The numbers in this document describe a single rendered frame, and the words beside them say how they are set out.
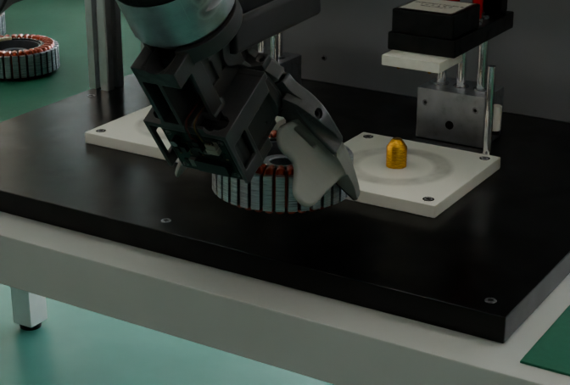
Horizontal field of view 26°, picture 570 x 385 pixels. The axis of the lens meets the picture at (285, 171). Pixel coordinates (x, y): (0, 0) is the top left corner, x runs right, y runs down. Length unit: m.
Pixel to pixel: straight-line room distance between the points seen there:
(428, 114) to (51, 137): 0.39
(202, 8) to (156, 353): 1.73
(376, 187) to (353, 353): 0.22
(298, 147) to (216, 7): 0.15
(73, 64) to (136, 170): 0.49
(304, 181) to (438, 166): 0.29
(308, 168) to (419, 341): 0.15
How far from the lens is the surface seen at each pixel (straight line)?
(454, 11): 1.17
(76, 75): 1.61
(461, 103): 1.26
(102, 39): 1.44
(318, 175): 0.91
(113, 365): 2.45
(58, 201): 1.13
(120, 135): 1.26
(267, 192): 0.93
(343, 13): 1.45
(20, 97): 1.52
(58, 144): 1.28
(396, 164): 1.16
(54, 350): 2.52
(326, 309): 0.96
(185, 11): 0.79
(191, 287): 1.00
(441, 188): 1.12
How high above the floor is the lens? 1.18
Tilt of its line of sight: 20 degrees down
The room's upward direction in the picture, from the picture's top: straight up
